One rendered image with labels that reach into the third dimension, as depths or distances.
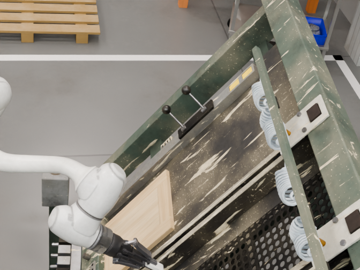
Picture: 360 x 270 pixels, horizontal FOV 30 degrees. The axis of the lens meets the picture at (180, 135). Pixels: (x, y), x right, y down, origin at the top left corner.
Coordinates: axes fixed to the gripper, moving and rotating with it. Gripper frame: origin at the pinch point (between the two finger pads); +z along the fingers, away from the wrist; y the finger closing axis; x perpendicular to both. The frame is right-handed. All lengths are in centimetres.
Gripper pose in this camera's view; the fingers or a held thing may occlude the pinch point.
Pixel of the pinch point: (154, 265)
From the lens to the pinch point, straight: 233.8
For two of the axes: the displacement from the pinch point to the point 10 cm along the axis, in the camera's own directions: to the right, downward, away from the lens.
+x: -0.7, -6.4, 7.7
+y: 6.5, -6.1, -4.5
